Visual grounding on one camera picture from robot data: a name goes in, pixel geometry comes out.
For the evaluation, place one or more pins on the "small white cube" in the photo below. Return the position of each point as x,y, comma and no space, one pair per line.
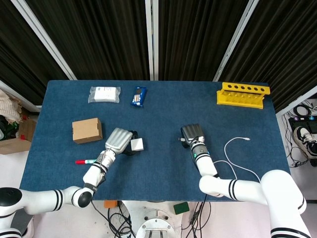
137,144

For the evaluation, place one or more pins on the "yellow test tube rack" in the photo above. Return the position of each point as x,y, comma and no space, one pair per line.
244,99

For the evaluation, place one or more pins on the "red and green marker pen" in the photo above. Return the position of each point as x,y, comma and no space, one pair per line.
83,162

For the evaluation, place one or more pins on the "beige crumpled paper pile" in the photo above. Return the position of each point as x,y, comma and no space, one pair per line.
8,104

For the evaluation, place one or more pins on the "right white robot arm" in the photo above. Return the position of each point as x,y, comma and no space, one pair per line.
280,188

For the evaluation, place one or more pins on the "white packet in clear bag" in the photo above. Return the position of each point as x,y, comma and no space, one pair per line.
105,95

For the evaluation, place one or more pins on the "brown cardboard floor box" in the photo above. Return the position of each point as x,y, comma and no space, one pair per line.
15,146

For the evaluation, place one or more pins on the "blue cookie packet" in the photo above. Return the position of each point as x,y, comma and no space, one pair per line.
138,98

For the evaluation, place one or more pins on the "small brown cardboard box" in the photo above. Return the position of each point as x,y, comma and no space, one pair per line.
86,131

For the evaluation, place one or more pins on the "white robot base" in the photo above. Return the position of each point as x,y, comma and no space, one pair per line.
153,223

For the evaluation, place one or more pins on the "white metal frame post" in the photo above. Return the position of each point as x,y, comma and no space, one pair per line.
297,99
151,37
44,37
235,37
19,98

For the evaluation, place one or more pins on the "green block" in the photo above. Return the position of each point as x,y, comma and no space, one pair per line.
181,207

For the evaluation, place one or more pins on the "blue fabric table cover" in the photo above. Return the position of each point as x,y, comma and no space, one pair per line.
161,173

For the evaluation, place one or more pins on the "black and white sneaker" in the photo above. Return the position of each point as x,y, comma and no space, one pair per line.
305,140

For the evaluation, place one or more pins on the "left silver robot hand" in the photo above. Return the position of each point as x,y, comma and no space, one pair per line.
119,140

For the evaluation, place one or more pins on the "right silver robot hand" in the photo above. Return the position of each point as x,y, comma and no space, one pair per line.
192,132

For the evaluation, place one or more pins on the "black pleated curtain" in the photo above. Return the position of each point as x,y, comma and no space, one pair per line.
15,49
284,49
198,37
99,37

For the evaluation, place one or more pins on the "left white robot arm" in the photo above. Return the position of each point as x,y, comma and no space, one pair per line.
37,198

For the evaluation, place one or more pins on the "orange block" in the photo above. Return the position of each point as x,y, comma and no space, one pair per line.
110,204

